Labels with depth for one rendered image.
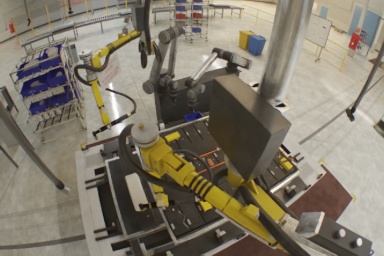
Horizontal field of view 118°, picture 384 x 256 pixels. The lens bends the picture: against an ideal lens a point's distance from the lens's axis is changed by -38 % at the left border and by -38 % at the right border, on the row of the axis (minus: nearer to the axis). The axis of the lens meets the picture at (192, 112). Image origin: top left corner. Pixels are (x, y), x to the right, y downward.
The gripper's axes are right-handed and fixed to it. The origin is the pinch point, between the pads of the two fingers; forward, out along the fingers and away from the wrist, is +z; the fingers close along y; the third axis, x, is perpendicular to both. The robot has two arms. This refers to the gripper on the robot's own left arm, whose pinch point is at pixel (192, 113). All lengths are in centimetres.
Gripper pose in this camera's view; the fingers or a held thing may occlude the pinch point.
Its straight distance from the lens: 253.1
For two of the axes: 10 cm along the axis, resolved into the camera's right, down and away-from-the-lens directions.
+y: 4.4, 6.0, -6.7
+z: -0.3, 7.5, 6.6
